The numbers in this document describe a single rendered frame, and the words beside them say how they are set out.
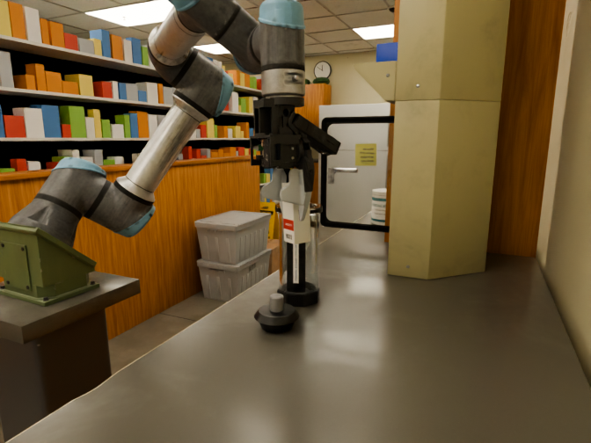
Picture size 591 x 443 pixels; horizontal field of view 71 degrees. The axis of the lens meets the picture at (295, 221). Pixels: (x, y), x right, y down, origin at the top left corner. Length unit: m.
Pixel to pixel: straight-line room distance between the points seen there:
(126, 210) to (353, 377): 0.76
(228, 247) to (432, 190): 2.38
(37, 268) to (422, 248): 0.94
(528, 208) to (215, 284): 2.56
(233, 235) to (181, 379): 2.58
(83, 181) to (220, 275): 2.35
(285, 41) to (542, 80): 0.96
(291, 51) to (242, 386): 0.54
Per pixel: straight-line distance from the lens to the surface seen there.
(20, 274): 1.16
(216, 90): 1.16
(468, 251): 1.25
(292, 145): 0.71
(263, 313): 0.84
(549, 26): 1.53
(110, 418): 0.67
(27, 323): 1.04
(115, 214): 1.20
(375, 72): 1.16
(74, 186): 1.18
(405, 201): 1.14
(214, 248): 3.40
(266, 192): 0.76
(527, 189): 1.50
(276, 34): 0.73
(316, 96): 6.85
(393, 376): 0.73
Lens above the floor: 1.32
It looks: 11 degrees down
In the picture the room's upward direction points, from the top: straight up
